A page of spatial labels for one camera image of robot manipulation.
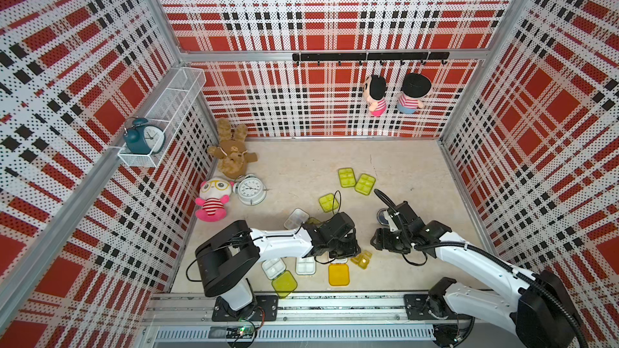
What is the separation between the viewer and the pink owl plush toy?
910mm

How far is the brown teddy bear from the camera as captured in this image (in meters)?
1.02

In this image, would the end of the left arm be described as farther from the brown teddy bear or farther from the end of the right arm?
the brown teddy bear
